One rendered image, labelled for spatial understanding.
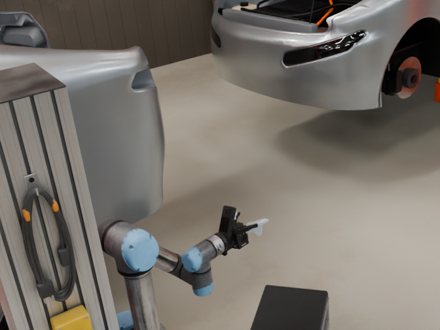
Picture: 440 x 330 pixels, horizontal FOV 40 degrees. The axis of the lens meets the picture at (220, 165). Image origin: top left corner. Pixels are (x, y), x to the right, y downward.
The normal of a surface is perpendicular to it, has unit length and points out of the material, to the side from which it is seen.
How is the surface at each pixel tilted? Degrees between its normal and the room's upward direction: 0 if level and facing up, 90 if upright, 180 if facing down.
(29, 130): 90
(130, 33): 90
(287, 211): 0
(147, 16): 90
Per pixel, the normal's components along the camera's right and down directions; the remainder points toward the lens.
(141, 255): 0.70, 0.13
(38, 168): 0.52, 0.33
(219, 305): -0.10, -0.89
